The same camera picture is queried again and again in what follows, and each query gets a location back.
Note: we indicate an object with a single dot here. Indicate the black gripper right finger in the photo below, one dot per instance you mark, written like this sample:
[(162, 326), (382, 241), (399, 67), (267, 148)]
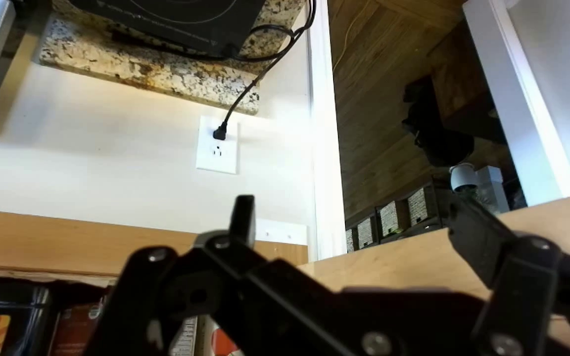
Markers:
[(526, 275)]

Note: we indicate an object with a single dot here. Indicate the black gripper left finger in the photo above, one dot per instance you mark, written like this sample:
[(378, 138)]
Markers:
[(265, 306)]

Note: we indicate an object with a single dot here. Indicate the wooden cabinet door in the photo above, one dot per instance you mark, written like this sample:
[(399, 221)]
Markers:
[(439, 294)]

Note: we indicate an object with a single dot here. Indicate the dark shelf with baskets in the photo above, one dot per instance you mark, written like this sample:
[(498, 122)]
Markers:
[(419, 207)]

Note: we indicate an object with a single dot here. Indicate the white light switch plate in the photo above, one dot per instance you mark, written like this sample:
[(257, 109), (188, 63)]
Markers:
[(277, 229)]

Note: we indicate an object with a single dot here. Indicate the white wall power outlet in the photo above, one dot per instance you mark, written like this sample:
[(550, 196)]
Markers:
[(211, 152)]

